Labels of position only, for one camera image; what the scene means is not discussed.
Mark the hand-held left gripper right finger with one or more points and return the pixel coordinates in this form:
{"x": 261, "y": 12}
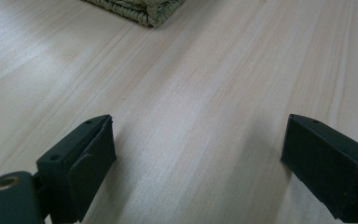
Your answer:
{"x": 332, "y": 174}

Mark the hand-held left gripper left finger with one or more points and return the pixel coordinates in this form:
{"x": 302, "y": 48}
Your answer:
{"x": 74, "y": 168}

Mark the woven straw basket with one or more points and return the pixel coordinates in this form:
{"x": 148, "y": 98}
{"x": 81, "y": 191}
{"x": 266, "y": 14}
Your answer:
{"x": 143, "y": 9}

